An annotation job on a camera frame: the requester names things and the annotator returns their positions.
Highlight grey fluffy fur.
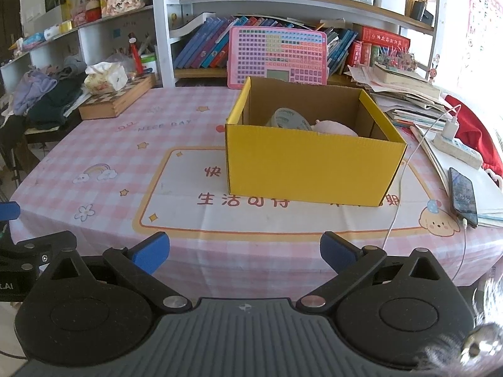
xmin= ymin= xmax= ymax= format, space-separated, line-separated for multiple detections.
xmin=417 ymin=275 xmax=503 ymax=377

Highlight pink plush toy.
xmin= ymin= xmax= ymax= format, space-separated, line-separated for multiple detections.
xmin=310 ymin=119 xmax=359 ymax=137

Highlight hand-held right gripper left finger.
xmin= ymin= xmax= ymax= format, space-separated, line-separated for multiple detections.
xmin=49 ymin=231 xmax=193 ymax=315

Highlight white bookshelf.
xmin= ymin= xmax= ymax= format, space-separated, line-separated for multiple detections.
xmin=151 ymin=0 xmax=443 ymax=87

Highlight wooden chess box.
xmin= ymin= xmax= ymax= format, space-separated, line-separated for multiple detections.
xmin=79 ymin=73 xmax=157 ymax=120

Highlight red stick with white cap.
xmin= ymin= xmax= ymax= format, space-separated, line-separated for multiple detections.
xmin=129 ymin=36 xmax=144 ymax=75

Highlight pink learning tablet toy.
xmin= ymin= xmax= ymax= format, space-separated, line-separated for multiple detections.
xmin=227 ymin=26 xmax=328 ymax=88

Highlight row of blue books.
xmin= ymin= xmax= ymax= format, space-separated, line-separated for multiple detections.
xmin=174 ymin=16 xmax=360 ymax=76

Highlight red cardboard box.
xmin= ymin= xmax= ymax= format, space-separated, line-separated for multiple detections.
xmin=359 ymin=25 xmax=411 ymax=50

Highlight red cloth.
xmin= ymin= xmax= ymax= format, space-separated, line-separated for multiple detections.
xmin=444 ymin=94 xmax=503 ymax=177

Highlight white side shelf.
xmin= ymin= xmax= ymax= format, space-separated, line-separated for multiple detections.
xmin=0 ymin=4 xmax=158 ymax=87

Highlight black box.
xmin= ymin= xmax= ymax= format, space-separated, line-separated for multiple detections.
xmin=411 ymin=0 xmax=435 ymax=24

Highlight dark smartphone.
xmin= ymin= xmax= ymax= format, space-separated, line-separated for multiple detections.
xmin=448 ymin=167 xmax=479 ymax=228

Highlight floral tissue box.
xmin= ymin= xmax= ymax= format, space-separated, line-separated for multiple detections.
xmin=84 ymin=62 xmax=129 ymax=94

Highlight white charging cable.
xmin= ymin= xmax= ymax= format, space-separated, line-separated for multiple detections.
xmin=383 ymin=104 xmax=470 ymax=283

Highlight red boxed book set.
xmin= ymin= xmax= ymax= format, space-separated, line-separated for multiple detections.
xmin=348 ymin=41 xmax=372 ymax=67

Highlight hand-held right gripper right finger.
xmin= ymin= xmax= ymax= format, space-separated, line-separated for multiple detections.
xmin=296 ymin=231 xmax=452 ymax=315

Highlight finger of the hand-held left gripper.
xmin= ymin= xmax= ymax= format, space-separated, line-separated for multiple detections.
xmin=0 ymin=201 xmax=21 ymax=221
xmin=0 ymin=231 xmax=78 ymax=268

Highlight stack of papers and books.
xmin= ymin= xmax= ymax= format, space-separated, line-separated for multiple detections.
xmin=344 ymin=61 xmax=452 ymax=126

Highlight wall poster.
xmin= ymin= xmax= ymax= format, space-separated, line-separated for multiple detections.
xmin=458 ymin=0 xmax=503 ymax=91

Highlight assorted small boxes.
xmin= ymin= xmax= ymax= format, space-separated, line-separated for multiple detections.
xmin=12 ymin=0 xmax=103 ymax=52

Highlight white power strip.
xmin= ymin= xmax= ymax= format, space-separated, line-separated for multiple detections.
xmin=432 ymin=134 xmax=484 ymax=169

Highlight yellow cardboard box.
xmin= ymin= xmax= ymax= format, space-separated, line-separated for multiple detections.
xmin=225 ymin=76 xmax=408 ymax=207

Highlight pink checked tablecloth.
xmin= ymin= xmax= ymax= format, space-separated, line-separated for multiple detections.
xmin=8 ymin=82 xmax=503 ymax=295

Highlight colourful printed box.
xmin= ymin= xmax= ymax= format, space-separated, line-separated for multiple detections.
xmin=371 ymin=45 xmax=417 ymax=71

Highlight silver bell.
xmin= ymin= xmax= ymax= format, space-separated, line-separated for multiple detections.
xmin=462 ymin=322 xmax=503 ymax=368

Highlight pile of clothes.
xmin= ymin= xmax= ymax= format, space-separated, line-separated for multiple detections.
xmin=0 ymin=57 xmax=89 ymax=130

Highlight printed adhesive tape roll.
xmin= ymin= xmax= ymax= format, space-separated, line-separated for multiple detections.
xmin=267 ymin=107 xmax=315 ymax=130

